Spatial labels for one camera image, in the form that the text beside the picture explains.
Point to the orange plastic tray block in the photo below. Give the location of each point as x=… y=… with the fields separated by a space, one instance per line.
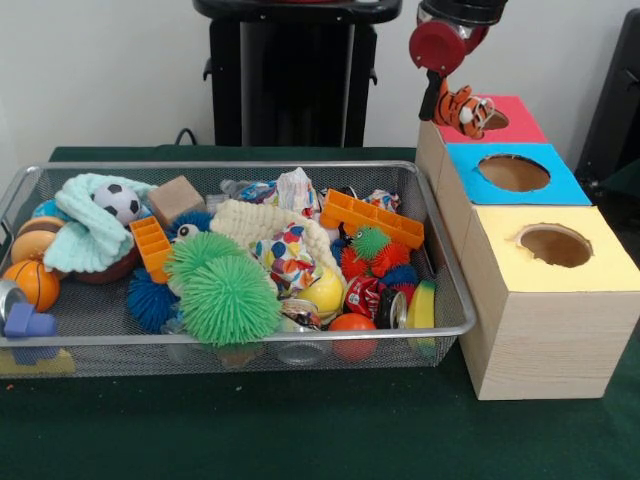
x=372 y=215

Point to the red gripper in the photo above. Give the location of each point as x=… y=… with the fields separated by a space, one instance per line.
x=437 y=47

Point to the large green spiky ball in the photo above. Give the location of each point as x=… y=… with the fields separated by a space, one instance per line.
x=232 y=300

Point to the small soccer ball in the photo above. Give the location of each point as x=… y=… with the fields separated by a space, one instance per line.
x=118 y=202

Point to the green cloth table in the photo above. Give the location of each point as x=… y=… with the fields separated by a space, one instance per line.
x=300 y=430

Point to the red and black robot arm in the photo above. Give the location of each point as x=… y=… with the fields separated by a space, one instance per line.
x=465 y=10

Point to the orange plastic toy piece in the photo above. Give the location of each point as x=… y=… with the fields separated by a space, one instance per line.
x=152 y=247

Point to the cream waffle cloth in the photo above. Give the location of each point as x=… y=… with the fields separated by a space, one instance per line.
x=250 y=220

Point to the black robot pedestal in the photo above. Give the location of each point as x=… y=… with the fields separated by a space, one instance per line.
x=290 y=80

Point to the yellow ball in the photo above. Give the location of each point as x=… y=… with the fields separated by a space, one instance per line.
x=328 y=292

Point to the black floor stand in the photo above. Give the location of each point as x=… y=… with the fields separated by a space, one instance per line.
x=615 y=110

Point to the green spiky googly-eyed toy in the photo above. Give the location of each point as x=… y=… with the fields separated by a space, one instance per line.
x=200 y=255

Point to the tiger plush toy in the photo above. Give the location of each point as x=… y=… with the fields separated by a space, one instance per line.
x=465 y=110

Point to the wooden box with three holes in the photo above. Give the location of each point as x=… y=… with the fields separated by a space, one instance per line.
x=540 y=340

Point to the blue spiky ball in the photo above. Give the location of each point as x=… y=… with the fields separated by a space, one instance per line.
x=150 y=300

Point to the colourful polka-dot cloth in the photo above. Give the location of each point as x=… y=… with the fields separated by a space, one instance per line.
x=290 y=255

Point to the mint green cloth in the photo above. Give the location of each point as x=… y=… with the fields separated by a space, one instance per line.
x=90 y=240

